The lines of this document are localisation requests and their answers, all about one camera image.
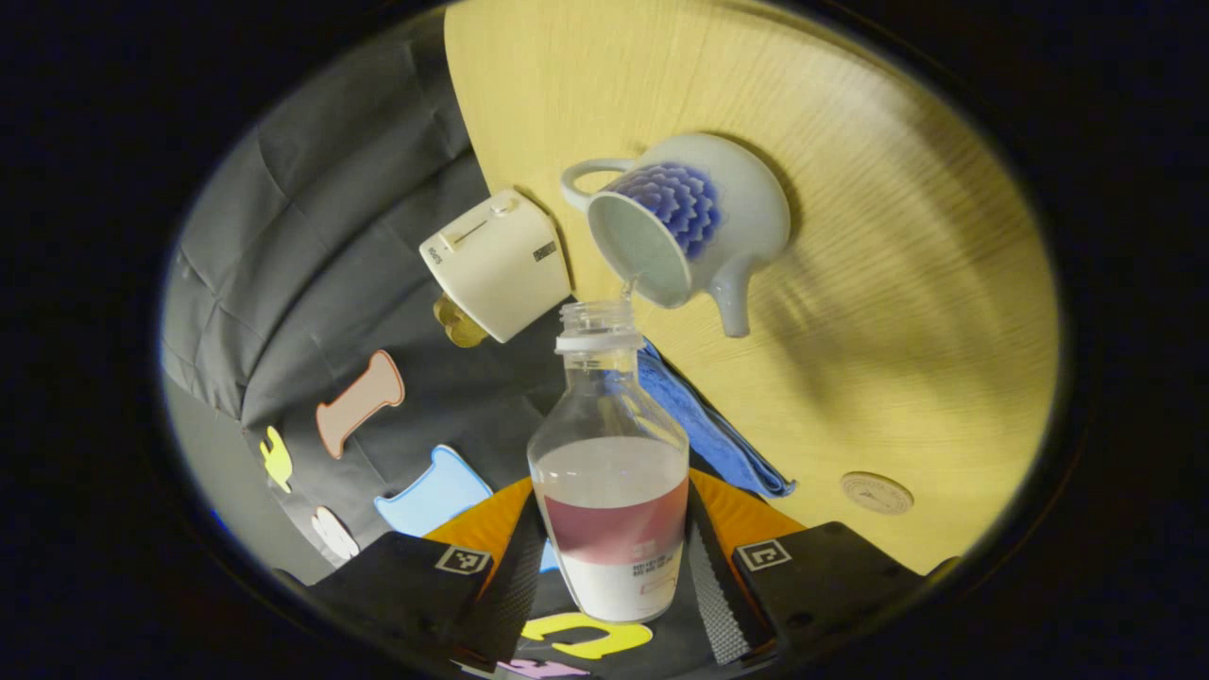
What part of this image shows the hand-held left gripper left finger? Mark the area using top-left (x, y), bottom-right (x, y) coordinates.
top-left (307, 477), bottom-right (549, 664)

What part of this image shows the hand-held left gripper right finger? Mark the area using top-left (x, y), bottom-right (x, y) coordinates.
top-left (685, 469), bottom-right (925, 667)

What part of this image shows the clear water bottle pink label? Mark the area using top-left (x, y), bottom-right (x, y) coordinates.
top-left (526, 300), bottom-right (690, 624)

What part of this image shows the round beige coaster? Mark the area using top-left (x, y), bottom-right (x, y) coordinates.
top-left (841, 471), bottom-right (914, 516)

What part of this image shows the white blue-flowered teacup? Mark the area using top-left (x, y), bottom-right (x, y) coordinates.
top-left (560, 132), bottom-right (792, 339)

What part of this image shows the blue folded towel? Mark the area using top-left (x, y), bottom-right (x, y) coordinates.
top-left (604, 340), bottom-right (797, 499)

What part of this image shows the cream white toaster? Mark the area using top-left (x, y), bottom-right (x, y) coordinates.
top-left (419, 189), bottom-right (573, 344)

